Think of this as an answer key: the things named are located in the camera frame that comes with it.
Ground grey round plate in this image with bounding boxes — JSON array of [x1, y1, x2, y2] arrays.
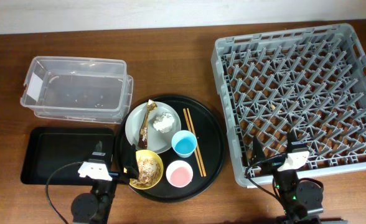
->
[[124, 101, 181, 154]]

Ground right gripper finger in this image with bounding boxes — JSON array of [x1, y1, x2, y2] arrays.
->
[[250, 137, 266, 166], [287, 131, 301, 146]]

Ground clear plastic waste bin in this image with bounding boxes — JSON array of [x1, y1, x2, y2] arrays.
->
[[20, 56, 134, 124]]

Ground rice and food scraps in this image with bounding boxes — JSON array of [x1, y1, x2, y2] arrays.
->
[[131, 158, 161, 188]]

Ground light blue cup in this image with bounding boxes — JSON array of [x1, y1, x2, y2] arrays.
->
[[171, 130, 197, 158]]

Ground grey plastic dishwasher rack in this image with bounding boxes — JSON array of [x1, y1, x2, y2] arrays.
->
[[211, 24, 366, 188]]

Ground white tissue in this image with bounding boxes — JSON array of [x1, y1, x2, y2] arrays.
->
[[152, 113, 175, 133]]

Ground brown gold snack wrapper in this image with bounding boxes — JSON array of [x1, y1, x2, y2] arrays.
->
[[138, 100, 157, 149]]

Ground pink cup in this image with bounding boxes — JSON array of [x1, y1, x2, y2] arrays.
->
[[166, 161, 193, 188]]

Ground black rectangular tray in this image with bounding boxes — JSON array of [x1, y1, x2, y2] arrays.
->
[[21, 127, 115, 185]]

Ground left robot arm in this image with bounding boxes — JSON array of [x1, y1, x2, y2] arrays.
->
[[71, 145, 139, 224]]

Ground round black serving tray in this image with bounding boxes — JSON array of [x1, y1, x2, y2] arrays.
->
[[132, 95, 226, 203]]

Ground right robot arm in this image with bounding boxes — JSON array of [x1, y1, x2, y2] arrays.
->
[[245, 132, 348, 224]]

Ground yellow bowl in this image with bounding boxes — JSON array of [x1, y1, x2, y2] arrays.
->
[[123, 150, 164, 190]]

